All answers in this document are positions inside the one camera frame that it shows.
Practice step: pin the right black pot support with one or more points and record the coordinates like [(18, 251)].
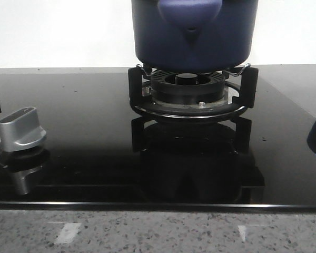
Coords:
[(239, 95)]

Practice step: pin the black glass gas cooktop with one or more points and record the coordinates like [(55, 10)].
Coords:
[(100, 155)]

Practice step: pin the right gas burner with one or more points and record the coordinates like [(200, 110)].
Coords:
[(187, 88)]

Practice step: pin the dark blue cooking pot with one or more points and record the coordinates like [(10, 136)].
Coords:
[(193, 36)]

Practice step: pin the silver right stove knob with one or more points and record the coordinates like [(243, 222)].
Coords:
[(21, 130)]

